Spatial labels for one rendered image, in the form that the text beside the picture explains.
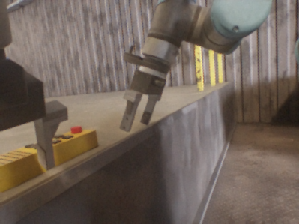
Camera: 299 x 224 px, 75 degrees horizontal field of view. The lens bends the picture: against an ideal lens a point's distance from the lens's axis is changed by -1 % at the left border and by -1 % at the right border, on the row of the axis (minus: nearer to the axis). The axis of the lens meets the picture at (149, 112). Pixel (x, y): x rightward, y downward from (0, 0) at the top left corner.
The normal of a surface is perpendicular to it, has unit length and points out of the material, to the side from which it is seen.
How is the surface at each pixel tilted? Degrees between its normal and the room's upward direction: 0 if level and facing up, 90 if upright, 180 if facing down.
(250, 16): 95
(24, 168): 90
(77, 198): 90
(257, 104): 90
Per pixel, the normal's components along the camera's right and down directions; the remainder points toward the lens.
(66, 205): 0.88, -0.02
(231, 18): -0.11, 0.26
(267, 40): -0.47, 0.18
